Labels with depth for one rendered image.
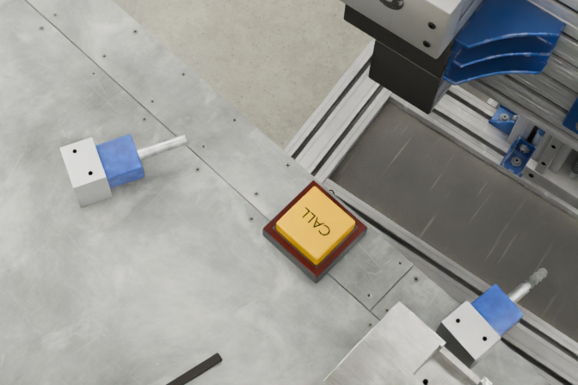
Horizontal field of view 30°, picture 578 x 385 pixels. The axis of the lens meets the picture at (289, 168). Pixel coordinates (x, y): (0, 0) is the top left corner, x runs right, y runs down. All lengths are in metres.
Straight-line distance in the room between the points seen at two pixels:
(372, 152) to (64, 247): 0.81
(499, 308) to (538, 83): 0.32
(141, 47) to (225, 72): 0.90
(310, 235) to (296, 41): 1.11
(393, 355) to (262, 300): 0.17
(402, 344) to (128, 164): 0.35
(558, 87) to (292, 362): 0.46
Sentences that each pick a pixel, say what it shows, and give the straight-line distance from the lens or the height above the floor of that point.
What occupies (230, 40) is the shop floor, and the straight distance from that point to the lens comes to 2.20.
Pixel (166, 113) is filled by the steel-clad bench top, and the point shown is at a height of 0.80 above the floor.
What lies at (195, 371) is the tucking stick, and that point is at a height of 0.80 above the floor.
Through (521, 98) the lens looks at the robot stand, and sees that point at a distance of 1.36.
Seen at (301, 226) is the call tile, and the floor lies 0.84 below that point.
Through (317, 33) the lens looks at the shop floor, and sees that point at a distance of 2.21.
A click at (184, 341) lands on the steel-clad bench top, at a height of 0.80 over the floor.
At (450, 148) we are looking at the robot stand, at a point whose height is 0.21.
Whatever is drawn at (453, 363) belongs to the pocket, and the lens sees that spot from 1.06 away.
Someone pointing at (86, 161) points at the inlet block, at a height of 0.85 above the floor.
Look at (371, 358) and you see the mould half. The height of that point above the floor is 0.89.
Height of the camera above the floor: 1.89
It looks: 66 degrees down
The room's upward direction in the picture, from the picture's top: 4 degrees clockwise
